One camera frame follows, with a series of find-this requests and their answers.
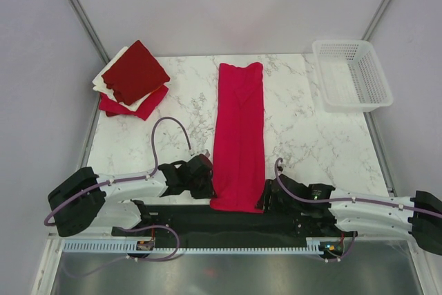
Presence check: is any dark red folded shirt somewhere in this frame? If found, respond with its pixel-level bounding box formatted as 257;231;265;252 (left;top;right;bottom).
102;40;170;102

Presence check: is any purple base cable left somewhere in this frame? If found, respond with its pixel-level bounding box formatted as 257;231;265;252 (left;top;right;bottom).
61;224;181;279

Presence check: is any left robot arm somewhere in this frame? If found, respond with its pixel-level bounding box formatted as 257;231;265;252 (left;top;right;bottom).
44;153;214;238

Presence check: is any white plastic basket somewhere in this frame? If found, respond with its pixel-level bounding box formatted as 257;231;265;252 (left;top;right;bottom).
312;39;394;113

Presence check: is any red folded shirt bottom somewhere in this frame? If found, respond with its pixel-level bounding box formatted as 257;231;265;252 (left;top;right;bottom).
99;83;169;120

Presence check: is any bright red t shirt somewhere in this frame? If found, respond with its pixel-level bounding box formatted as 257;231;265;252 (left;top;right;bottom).
210;62;265;213

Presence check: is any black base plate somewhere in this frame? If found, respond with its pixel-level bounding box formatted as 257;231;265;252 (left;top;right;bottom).
111;200;353;249

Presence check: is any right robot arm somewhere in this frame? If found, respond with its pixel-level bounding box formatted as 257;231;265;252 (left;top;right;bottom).
257;174;441;255

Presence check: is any white slotted cable duct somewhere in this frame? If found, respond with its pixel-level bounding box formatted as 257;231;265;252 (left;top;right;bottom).
61;236;343;254

